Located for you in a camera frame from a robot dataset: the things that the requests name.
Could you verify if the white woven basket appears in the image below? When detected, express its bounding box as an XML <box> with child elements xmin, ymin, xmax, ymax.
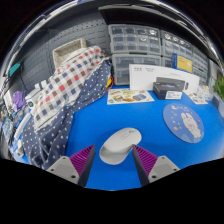
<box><xmin>52</xmin><ymin>37</ymin><xmax>88</xmax><ymax>68</ymax></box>

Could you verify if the small black box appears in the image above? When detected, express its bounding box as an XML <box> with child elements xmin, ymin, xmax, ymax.
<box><xmin>152</xmin><ymin>81</ymin><xmax>184</xmax><ymax>101</ymax></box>

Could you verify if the dark grey shelf unit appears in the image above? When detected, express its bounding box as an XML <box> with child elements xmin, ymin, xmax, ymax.
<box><xmin>98</xmin><ymin>4</ymin><xmax>214</xmax><ymax>58</ymax></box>

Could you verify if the grey wide-drawer cabinet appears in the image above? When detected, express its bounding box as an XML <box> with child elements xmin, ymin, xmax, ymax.
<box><xmin>161</xmin><ymin>55</ymin><xmax>174</xmax><ymax>69</ymax></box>
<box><xmin>194</xmin><ymin>64</ymin><xmax>210</xmax><ymax>86</ymax></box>
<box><xmin>111</xmin><ymin>53</ymin><xmax>163</xmax><ymax>86</ymax></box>

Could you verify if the blue and yellow box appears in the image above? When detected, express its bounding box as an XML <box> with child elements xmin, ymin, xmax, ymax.
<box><xmin>171</xmin><ymin>53</ymin><xmax>194</xmax><ymax>74</ymax></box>

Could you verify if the round blue cartoon mouse pad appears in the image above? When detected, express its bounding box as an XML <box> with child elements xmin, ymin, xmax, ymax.
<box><xmin>162</xmin><ymin>102</ymin><xmax>205</xmax><ymax>145</ymax></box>

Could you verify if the teal flat object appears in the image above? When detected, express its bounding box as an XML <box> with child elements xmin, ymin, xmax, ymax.
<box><xmin>8</xmin><ymin>62</ymin><xmax>22</xmax><ymax>77</ymax></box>

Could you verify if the white computer mouse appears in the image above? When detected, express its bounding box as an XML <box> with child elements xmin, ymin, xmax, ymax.
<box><xmin>98</xmin><ymin>127</ymin><xmax>143</xmax><ymax>166</ymax></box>

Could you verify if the long white keyboard box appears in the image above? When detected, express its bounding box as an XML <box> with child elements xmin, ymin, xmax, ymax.
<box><xmin>128</xmin><ymin>63</ymin><xmax>201</xmax><ymax>95</ymax></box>

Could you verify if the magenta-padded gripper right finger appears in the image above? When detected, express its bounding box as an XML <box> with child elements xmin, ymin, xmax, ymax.
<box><xmin>131</xmin><ymin>143</ymin><xmax>181</xmax><ymax>187</ymax></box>

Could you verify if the clear plastic pack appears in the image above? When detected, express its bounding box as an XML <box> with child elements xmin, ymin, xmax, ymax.
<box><xmin>196</xmin><ymin>84</ymin><xmax>214</xmax><ymax>101</ymax></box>

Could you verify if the purple soft object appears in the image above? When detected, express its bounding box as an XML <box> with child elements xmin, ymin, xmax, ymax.
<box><xmin>12</xmin><ymin>90</ymin><xmax>27</xmax><ymax>111</ymax></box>

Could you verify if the colourful sticker sheet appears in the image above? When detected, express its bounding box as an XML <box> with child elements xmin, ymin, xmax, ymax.
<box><xmin>106</xmin><ymin>88</ymin><xmax>155</xmax><ymax>106</ymax></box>
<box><xmin>184</xmin><ymin>91</ymin><xmax>209</xmax><ymax>105</ymax></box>

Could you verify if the small white device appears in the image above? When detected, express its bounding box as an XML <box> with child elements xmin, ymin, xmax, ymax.
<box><xmin>26</xmin><ymin>88</ymin><xmax>46</xmax><ymax>108</ymax></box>

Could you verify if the navy polka dot cloth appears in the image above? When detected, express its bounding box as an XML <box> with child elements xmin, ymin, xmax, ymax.
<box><xmin>21</xmin><ymin>59</ymin><xmax>113</xmax><ymax>171</ymax></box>

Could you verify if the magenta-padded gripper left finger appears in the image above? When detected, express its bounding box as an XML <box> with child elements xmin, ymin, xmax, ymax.
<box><xmin>46</xmin><ymin>143</ymin><xmax>96</xmax><ymax>188</ymax></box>

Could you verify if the grey pegboard panel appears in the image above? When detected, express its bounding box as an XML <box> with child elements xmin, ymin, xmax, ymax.
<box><xmin>16</xmin><ymin>18</ymin><xmax>111</xmax><ymax>98</ymax></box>

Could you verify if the green potted plant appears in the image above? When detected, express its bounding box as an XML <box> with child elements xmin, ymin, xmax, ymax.
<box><xmin>213</xmin><ymin>77</ymin><xmax>224</xmax><ymax>118</ymax></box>

